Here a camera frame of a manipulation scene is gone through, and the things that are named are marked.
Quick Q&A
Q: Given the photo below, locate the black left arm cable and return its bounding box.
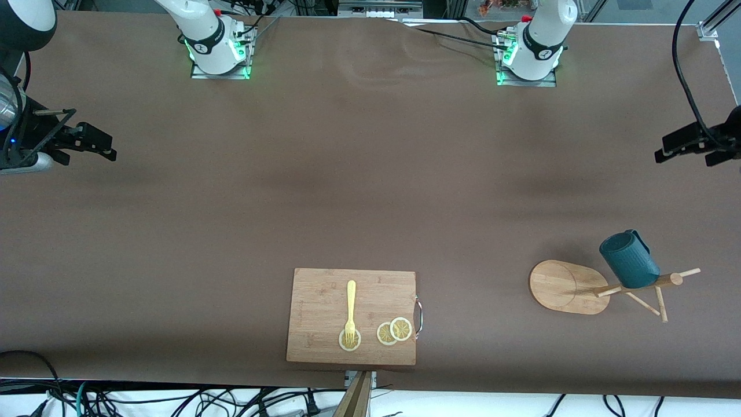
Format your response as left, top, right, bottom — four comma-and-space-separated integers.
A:
672, 0, 718, 142

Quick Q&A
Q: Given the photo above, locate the bamboo cutting board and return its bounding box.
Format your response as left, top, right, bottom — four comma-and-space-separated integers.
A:
286, 268, 424, 367

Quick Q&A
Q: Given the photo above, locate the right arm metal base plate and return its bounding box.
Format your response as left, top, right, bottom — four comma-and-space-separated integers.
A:
190, 26, 253, 80

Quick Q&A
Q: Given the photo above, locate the wooden mug rack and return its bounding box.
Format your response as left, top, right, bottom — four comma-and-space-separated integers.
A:
529, 259, 702, 323

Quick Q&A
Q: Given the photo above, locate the yellow plastic fork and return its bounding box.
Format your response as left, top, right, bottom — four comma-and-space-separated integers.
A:
344, 280, 358, 346

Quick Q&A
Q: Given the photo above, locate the black looped floor cable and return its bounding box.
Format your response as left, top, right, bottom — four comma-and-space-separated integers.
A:
0, 350, 63, 417

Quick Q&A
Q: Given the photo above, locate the aluminium frame profile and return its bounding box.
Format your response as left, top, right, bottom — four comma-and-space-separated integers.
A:
697, 0, 741, 41

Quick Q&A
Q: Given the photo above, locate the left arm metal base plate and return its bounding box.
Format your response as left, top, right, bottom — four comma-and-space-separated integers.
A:
495, 32, 557, 87

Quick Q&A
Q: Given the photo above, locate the wooden beam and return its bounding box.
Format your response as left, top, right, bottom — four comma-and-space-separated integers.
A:
333, 371, 372, 417

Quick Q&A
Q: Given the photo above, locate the teal cup with handle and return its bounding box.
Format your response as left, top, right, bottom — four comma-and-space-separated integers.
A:
599, 229, 662, 289

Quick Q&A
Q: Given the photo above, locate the black cable on table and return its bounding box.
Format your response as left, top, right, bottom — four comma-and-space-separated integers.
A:
399, 16, 517, 52

